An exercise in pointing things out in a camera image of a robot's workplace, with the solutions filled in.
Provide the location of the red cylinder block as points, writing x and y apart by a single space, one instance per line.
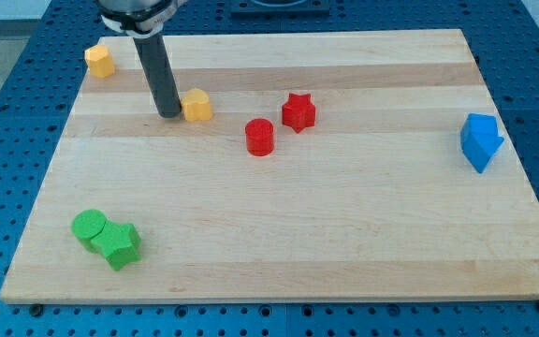
259 135

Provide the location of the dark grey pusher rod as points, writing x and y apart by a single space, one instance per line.
153 56

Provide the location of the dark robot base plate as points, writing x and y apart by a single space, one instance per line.
278 7

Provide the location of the light wooden board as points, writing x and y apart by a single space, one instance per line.
376 202

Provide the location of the green cylinder block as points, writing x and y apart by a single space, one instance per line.
86 226

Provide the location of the blue arrow block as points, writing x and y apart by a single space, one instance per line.
480 140

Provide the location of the red star block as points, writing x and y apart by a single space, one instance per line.
299 112

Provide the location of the yellow hexagon block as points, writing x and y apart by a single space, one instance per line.
99 61

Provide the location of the yellow heart block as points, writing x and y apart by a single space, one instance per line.
196 105

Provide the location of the green star block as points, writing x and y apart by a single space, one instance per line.
118 244

